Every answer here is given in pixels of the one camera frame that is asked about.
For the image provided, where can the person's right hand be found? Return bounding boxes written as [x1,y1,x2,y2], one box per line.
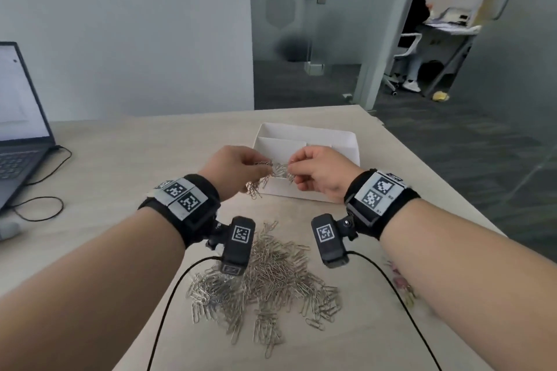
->
[288,145,364,204]

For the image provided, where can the person's left hand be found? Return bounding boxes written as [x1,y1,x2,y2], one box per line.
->
[208,145,273,202]

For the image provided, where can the small silver paper clip bunch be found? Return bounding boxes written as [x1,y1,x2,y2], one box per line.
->
[245,159,296,200]

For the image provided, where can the white compartment organizer tray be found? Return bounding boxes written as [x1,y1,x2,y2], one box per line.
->
[254,122,361,203]

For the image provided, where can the pile of silver paper clips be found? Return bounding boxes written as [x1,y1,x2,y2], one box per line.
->
[186,220,342,358]

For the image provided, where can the pile of coloured binder clips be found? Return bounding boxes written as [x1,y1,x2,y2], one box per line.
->
[382,260,418,308]

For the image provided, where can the person's right forearm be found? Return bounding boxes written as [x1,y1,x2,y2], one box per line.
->
[378,199,557,371]

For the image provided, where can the person's left forearm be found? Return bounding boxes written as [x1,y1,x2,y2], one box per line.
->
[0,223,188,371]

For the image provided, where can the black right wristband with markers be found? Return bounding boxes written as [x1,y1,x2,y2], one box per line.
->
[343,168,422,241]

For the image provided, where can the black wristband with markers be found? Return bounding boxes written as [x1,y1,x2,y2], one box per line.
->
[343,168,422,241]
[138,173,222,249]

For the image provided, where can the black left wristband with markers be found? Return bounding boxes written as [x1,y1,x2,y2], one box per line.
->
[138,173,222,249]

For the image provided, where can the white office chair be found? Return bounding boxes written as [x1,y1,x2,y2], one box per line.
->
[382,32,424,96]

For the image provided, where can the hexagonal glass sticker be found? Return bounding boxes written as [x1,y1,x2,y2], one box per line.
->
[265,0,296,29]

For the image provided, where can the white office desk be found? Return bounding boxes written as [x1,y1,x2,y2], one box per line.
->
[417,8,483,97]

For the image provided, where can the dark grey laptop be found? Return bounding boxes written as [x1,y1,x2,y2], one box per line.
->
[0,41,60,213]

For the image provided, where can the white handheld controller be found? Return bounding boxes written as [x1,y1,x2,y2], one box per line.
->
[0,220,20,241]

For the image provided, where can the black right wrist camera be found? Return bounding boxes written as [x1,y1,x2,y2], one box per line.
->
[310,213,360,270]

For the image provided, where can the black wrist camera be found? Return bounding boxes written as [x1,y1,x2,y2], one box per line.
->
[205,216,256,277]
[310,213,360,270]

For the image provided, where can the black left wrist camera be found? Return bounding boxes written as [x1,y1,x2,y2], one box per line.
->
[205,216,256,277]

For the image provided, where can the black right camera cable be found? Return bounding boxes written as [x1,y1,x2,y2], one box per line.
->
[348,249,443,371]

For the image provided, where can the black camera cable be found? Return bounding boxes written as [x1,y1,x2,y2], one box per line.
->
[146,255,225,371]
[348,249,443,371]

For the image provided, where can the black left camera cable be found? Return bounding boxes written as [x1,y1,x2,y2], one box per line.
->
[146,255,225,371]

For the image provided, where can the black laptop cable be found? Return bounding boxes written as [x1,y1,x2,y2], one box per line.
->
[8,145,73,223]

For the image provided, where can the metal bar door handle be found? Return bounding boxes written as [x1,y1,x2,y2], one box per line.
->
[489,0,516,21]

